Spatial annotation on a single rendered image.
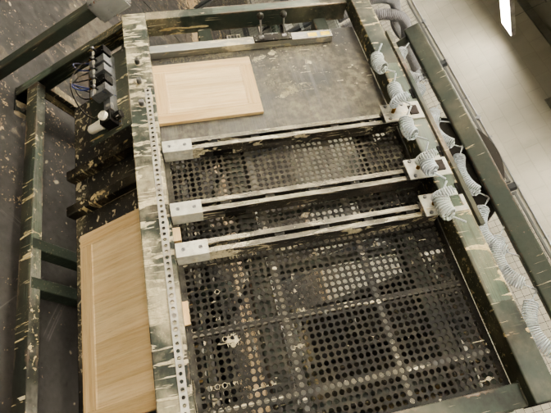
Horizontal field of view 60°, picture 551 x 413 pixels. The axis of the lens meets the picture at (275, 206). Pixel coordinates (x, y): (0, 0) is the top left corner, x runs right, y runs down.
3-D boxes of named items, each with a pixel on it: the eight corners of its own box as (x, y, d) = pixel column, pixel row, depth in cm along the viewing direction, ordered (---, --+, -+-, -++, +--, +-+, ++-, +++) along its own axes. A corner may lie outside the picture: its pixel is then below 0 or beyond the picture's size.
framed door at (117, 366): (83, 238, 237) (79, 236, 235) (173, 194, 221) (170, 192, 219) (87, 433, 194) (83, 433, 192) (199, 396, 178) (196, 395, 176)
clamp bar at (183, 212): (170, 208, 197) (162, 175, 176) (434, 168, 216) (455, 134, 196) (173, 229, 192) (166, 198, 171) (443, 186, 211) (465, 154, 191)
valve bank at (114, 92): (66, 52, 231) (104, 27, 224) (88, 70, 243) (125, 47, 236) (66, 131, 207) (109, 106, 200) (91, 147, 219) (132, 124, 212)
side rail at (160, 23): (147, 29, 259) (144, 12, 250) (340, 12, 277) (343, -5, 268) (148, 37, 256) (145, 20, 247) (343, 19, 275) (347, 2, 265)
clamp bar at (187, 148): (163, 147, 212) (155, 111, 192) (410, 115, 232) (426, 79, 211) (165, 165, 207) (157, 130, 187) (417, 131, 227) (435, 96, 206)
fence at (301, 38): (150, 52, 242) (148, 46, 239) (329, 35, 258) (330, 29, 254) (151, 59, 240) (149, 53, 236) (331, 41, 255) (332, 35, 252)
